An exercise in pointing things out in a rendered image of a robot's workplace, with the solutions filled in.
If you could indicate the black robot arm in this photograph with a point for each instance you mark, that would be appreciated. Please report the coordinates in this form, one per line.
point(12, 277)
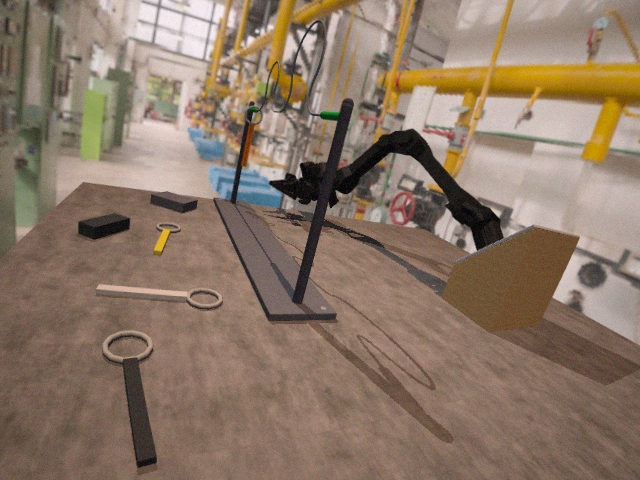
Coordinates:
point(464, 208)

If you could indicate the dark grey flat handle with beige loop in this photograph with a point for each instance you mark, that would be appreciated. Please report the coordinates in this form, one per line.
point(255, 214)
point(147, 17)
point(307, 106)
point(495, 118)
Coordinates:
point(144, 446)

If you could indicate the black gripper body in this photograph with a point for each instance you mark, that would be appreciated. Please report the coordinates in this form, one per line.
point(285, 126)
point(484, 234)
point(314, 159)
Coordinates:
point(306, 191)

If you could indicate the grey loop with yellow handle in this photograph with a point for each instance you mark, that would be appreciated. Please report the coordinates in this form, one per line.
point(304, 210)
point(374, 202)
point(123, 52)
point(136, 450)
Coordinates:
point(164, 236)

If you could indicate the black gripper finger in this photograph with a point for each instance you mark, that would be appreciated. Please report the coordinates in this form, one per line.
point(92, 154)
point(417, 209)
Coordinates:
point(287, 179)
point(288, 188)

